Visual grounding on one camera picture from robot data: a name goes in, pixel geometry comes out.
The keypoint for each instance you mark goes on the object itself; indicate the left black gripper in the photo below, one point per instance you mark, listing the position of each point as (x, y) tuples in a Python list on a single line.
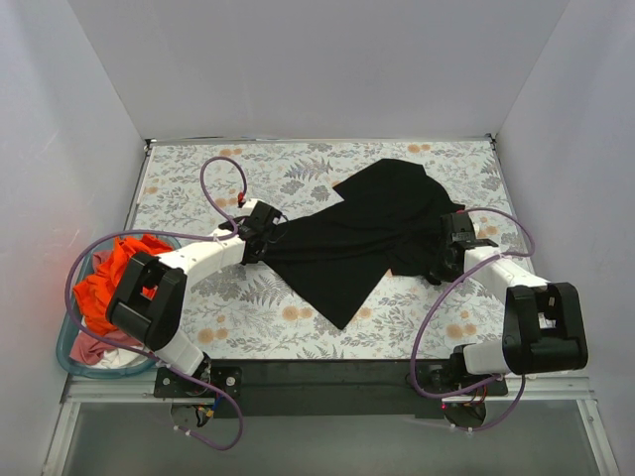
[(263, 240)]

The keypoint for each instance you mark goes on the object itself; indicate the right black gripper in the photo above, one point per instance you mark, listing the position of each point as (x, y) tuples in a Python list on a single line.
[(444, 263)]

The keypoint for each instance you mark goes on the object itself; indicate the black t shirt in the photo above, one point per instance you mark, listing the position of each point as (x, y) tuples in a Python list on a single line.
[(389, 220)]

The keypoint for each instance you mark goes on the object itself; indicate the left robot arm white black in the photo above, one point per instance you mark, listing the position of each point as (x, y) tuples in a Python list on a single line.
[(149, 299)]

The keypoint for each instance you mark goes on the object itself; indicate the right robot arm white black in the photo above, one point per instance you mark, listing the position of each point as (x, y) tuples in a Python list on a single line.
[(543, 330)]

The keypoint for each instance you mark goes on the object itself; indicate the floral patterned table mat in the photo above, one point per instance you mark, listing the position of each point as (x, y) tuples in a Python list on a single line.
[(249, 312)]

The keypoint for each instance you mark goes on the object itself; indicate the orange t shirt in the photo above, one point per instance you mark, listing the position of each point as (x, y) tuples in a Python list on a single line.
[(94, 293)]

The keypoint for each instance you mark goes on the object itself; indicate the white t shirt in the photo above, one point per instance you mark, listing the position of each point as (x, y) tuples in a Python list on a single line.
[(118, 358)]

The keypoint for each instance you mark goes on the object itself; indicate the teal plastic laundry basket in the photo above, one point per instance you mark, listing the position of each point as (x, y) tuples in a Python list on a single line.
[(73, 323)]

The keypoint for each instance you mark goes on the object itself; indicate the pink t shirt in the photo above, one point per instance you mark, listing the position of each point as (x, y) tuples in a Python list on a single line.
[(87, 350)]

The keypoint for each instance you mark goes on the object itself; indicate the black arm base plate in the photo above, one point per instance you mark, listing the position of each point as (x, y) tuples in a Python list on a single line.
[(302, 388)]

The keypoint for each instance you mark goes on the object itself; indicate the aluminium frame rail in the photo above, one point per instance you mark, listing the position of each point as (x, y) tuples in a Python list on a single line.
[(547, 425)]

